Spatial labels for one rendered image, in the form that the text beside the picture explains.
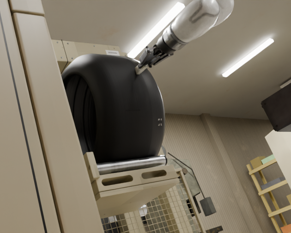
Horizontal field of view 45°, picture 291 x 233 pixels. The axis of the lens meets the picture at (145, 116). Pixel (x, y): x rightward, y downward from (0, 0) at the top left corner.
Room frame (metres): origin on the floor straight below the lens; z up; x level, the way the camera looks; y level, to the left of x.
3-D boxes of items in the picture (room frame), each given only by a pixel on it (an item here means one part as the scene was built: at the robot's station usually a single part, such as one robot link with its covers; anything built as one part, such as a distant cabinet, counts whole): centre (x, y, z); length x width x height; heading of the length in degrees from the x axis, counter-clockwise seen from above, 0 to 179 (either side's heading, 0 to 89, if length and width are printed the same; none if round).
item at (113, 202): (1.43, 0.22, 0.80); 0.37 x 0.36 x 0.02; 40
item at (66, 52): (1.74, 0.31, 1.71); 0.61 x 0.25 x 0.15; 130
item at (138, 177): (1.32, 0.13, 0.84); 0.36 x 0.09 x 0.06; 130
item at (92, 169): (1.32, 0.35, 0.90); 0.40 x 0.03 x 0.10; 40
